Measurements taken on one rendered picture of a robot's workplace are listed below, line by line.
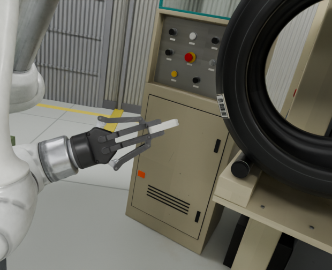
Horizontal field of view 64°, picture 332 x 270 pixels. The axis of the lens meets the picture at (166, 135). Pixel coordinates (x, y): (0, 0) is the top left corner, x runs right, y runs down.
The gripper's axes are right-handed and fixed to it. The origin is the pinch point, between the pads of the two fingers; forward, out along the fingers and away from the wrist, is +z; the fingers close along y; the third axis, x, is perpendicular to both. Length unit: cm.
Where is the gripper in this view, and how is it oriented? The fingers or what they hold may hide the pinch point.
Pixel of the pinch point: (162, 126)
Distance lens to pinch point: 61.8
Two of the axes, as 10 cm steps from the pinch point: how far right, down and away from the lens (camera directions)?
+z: 9.4, -3.0, 1.9
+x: 2.2, 0.7, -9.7
